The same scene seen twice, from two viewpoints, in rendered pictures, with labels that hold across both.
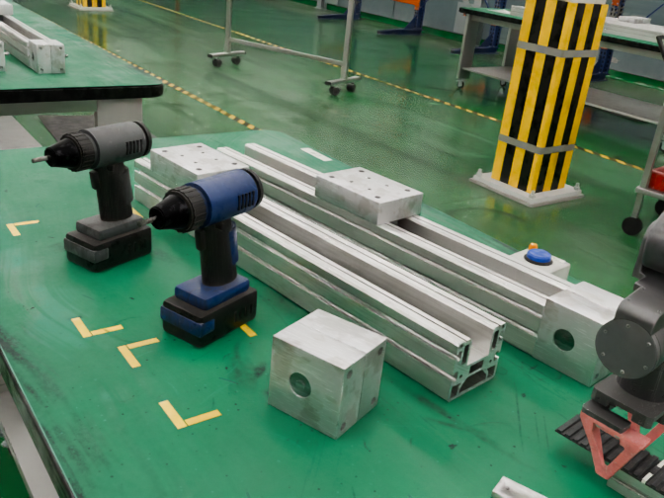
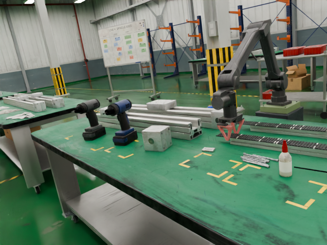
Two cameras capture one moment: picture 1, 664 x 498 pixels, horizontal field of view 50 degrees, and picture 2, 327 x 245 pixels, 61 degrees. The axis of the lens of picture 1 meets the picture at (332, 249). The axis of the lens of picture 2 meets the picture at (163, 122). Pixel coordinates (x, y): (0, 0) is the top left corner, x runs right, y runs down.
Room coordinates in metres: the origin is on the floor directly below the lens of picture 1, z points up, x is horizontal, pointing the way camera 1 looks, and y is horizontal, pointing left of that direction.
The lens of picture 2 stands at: (-0.51, -0.05, 1.22)
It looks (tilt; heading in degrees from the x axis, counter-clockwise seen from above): 15 degrees down; 0
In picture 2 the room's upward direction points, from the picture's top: 8 degrees counter-clockwise
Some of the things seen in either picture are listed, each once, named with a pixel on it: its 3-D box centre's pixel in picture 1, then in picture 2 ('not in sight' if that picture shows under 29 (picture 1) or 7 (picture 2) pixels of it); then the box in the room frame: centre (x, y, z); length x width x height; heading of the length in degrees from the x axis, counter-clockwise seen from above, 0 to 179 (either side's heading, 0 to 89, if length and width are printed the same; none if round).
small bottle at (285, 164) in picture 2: not in sight; (284, 157); (0.28, -0.41, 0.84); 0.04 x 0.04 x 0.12
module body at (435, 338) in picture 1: (281, 248); (140, 122); (1.06, 0.08, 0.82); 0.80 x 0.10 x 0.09; 45
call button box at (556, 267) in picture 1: (531, 276); not in sight; (1.08, -0.34, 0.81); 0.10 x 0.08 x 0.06; 135
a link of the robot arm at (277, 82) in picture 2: not in sight; (277, 84); (1.04, -0.73, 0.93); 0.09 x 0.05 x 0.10; 137
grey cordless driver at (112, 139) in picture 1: (93, 198); (87, 120); (1.02, 0.38, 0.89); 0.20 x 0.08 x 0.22; 148
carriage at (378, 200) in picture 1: (367, 201); (161, 106); (1.19, -0.05, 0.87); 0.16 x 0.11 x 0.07; 45
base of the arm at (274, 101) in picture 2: not in sight; (278, 96); (1.06, -0.74, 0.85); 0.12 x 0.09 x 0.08; 29
